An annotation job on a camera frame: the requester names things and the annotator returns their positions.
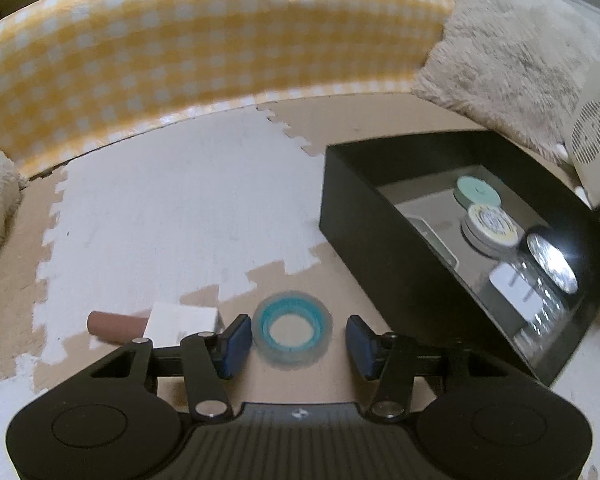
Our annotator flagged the clear press-on nail case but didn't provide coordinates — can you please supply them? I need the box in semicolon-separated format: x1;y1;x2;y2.
405;215;461;268

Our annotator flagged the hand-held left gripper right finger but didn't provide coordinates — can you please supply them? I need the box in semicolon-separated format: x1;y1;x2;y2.
345;314;516;421

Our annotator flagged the teal core clear tape roll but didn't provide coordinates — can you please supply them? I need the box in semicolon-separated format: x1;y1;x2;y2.
252;291;334;371

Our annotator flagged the black storage box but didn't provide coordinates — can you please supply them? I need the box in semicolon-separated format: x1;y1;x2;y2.
319;130;600;387

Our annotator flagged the mint green round lid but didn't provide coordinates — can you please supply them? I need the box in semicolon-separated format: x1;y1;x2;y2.
454;175;502;211

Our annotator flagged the cream jar with yellow label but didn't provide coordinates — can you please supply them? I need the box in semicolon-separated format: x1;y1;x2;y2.
461;203;523;258

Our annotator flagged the white appliance with round grille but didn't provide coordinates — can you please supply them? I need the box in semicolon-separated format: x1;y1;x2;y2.
562;55;600;208

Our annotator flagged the white foam puzzle mat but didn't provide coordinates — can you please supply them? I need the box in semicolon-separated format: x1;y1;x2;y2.
32;107;328;366

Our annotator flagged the yellow checkered cushion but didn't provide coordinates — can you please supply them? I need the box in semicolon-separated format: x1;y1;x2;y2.
0;0;456;183

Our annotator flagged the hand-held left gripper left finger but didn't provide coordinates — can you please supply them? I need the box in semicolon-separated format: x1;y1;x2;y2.
87;314;253;423

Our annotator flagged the small white box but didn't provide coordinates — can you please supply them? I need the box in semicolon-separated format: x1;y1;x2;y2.
142;302;223;348

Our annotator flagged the brown cylinder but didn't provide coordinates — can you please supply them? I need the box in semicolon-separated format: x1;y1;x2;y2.
87;311;151;345

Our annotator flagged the glass jar with silver lid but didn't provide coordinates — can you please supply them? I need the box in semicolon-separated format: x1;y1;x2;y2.
490;227;579;356

